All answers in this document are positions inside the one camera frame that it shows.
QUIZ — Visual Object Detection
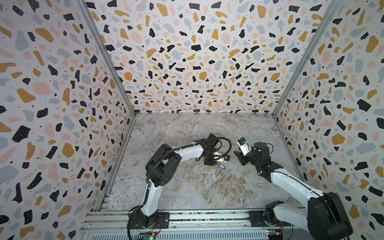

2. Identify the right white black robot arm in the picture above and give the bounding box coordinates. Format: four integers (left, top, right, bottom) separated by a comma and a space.
235, 138, 353, 240

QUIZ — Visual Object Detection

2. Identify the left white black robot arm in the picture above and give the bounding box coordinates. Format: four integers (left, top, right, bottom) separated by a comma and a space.
127, 134, 232, 230

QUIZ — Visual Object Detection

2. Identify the right electronics board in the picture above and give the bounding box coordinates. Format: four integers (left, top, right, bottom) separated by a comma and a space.
267, 229, 284, 240

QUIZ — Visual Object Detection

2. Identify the electronics board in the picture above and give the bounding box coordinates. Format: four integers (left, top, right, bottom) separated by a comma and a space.
267, 229, 284, 240
140, 232, 158, 240

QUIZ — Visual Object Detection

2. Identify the left electronics board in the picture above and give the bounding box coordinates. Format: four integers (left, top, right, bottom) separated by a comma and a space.
140, 232, 158, 240

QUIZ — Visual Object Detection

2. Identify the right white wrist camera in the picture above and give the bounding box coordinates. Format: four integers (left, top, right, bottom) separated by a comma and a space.
237, 137, 252, 156

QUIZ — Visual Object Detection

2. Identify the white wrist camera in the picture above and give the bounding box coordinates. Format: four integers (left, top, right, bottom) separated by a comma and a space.
237, 137, 252, 156
213, 152, 230, 163

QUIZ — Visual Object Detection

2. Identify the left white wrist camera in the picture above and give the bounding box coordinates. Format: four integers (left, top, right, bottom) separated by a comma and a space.
213, 152, 230, 163

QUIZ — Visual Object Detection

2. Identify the left black corrugated cable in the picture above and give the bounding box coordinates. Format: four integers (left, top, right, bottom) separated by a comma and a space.
125, 136, 233, 240

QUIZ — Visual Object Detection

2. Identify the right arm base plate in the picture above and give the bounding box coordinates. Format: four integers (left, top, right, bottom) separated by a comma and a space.
248, 210, 291, 228

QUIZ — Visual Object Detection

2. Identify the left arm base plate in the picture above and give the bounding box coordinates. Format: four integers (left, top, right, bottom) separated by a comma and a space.
127, 211, 170, 230

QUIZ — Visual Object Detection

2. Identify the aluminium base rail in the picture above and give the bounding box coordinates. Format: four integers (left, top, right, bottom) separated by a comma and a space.
80, 208, 340, 240

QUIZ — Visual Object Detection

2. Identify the right aluminium corner post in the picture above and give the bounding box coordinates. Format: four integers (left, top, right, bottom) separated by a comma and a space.
273, 0, 344, 120

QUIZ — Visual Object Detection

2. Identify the aluminium corner post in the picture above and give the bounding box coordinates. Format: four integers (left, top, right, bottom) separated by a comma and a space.
76, 0, 136, 117
273, 0, 344, 120

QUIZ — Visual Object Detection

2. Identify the left aluminium corner post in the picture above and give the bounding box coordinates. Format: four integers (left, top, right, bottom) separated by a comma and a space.
76, 0, 136, 117

